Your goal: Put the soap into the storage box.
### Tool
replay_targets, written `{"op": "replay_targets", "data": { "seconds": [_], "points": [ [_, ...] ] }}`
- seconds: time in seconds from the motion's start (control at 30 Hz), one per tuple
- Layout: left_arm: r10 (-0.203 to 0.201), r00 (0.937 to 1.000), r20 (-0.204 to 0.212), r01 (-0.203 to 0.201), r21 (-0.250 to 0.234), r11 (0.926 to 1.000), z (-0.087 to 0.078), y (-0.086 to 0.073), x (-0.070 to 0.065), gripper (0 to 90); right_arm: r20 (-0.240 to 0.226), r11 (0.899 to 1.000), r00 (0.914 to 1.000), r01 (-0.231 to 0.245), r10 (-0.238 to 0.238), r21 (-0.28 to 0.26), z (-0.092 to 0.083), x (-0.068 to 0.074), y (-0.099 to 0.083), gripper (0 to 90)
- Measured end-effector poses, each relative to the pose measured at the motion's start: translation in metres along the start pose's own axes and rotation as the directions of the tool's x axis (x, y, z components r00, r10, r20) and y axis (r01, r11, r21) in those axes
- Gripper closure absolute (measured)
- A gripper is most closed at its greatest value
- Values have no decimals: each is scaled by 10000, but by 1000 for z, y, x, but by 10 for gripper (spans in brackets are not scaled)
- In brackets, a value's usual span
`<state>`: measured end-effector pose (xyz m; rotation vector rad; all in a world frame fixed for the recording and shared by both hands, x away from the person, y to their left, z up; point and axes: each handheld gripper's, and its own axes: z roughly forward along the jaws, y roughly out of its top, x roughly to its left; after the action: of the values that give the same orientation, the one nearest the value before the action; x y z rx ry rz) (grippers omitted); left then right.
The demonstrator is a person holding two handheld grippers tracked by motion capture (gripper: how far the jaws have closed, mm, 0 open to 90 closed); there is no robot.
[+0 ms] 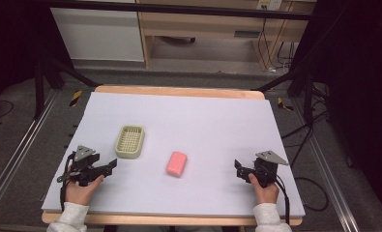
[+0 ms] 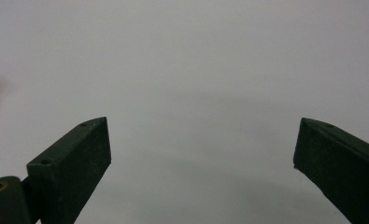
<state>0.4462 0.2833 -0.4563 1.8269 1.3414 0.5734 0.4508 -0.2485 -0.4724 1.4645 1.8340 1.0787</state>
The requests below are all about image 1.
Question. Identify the black metal stand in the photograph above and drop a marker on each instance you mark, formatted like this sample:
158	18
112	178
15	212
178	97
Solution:
46	74
303	80

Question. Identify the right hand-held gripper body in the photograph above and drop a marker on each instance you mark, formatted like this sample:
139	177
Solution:
266	167

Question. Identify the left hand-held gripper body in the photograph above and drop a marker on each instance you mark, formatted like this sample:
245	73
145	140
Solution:
83	162

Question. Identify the yellow black striped marker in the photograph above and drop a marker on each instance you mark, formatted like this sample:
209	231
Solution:
283	104
76	97

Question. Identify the metal floor rail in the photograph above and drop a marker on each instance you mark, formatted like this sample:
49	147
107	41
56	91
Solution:
17	151
329	174

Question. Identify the white power strip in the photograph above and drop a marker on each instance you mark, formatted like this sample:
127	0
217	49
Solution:
269	4

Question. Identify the wooden table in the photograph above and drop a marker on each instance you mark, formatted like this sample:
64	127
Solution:
179	92

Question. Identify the white cabinet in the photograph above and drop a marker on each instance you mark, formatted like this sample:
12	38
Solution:
98	35

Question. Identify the white foam board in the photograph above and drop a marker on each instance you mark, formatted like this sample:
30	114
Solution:
191	135

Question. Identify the person's right hand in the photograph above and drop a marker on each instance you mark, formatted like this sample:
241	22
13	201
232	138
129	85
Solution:
266	194

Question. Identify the person's left hand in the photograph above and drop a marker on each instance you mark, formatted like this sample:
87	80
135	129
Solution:
80	192

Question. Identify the black horizontal frame bar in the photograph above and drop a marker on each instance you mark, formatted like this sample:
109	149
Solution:
179	9

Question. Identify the pink soap bar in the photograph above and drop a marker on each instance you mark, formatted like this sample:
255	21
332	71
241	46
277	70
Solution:
176	164

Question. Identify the cream slotted soap dish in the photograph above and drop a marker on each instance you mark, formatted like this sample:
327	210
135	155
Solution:
130	141

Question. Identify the wooden desk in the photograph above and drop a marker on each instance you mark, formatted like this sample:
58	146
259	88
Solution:
208	25

